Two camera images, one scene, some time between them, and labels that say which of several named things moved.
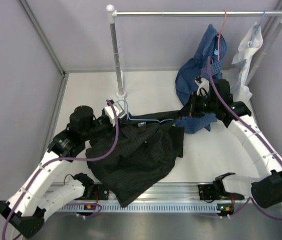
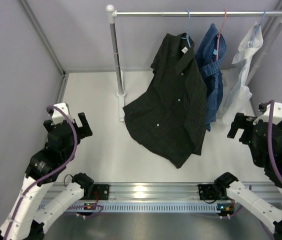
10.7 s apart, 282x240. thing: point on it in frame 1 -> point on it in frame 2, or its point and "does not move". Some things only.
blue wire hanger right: x=259 y=24 does not move
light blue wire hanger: x=139 y=119 -> x=187 y=37
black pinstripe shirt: x=130 y=159 -> x=171 y=117
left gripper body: x=101 y=125 -> x=78 y=133
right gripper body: x=201 y=105 -> x=246 y=136
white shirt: x=251 y=42 does not move
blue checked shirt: x=213 y=46 does not move
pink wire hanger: x=219 y=36 does not move
